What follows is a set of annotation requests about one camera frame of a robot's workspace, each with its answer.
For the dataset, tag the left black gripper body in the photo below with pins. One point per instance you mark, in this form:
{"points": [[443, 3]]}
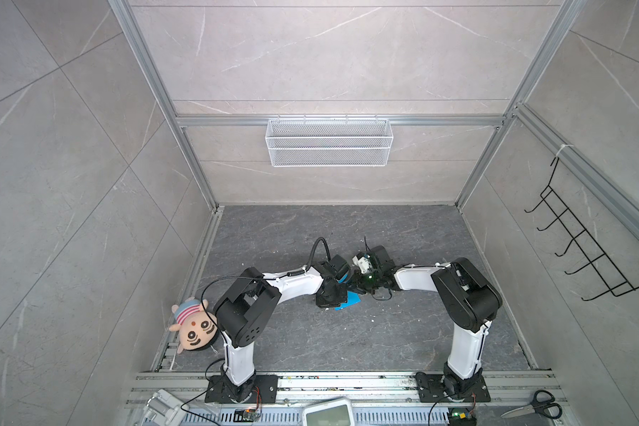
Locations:
{"points": [[338, 296]]}

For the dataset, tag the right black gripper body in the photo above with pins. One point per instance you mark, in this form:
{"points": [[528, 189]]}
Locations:
{"points": [[367, 282]]}

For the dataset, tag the blue square paper sheet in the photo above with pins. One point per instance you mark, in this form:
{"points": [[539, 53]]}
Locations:
{"points": [[353, 292]]}

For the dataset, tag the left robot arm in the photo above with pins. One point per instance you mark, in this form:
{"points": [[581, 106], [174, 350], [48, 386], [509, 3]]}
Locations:
{"points": [[245, 309]]}

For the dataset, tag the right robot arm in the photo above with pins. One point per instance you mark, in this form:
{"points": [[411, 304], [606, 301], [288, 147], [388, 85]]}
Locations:
{"points": [[470, 300]]}

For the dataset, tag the white display device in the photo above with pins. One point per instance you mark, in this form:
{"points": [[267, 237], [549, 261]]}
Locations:
{"points": [[335, 412]]}

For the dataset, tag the plush doll toy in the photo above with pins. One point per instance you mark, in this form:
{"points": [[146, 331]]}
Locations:
{"points": [[195, 327]]}

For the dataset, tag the small orange circuit board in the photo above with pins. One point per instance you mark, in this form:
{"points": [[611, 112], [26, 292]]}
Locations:
{"points": [[247, 415]]}

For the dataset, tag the small green circuit board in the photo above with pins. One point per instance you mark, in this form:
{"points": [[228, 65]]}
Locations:
{"points": [[461, 417]]}

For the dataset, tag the white clamp device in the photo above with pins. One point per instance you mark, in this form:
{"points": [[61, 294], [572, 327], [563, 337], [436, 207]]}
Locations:
{"points": [[164, 409]]}

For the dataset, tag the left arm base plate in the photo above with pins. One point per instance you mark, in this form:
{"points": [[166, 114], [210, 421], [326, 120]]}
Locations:
{"points": [[260, 388]]}

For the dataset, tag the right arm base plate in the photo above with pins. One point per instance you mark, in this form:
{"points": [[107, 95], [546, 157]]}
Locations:
{"points": [[449, 387]]}

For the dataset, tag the white wire mesh basket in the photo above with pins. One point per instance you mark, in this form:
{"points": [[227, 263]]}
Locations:
{"points": [[348, 142]]}

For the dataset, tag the black handled scissors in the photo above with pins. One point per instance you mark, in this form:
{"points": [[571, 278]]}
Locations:
{"points": [[543, 403]]}

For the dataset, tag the black wire hook rack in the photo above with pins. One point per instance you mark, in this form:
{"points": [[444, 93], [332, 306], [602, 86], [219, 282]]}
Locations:
{"points": [[579, 238]]}

